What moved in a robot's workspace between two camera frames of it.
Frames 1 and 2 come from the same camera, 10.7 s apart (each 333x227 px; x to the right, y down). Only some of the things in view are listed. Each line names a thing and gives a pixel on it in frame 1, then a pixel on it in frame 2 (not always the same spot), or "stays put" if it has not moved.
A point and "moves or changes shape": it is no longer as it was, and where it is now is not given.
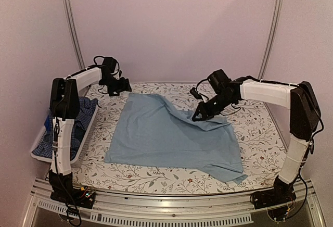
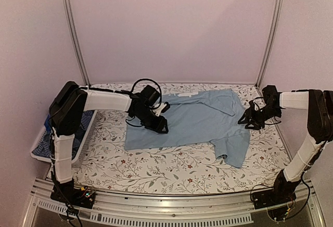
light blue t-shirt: x=154 y=130 moves or changes shape
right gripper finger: x=200 y=109 to x=245 y=118
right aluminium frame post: x=280 y=0 stays put
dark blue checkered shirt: x=43 y=149 stays put
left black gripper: x=124 y=85 to x=159 y=126
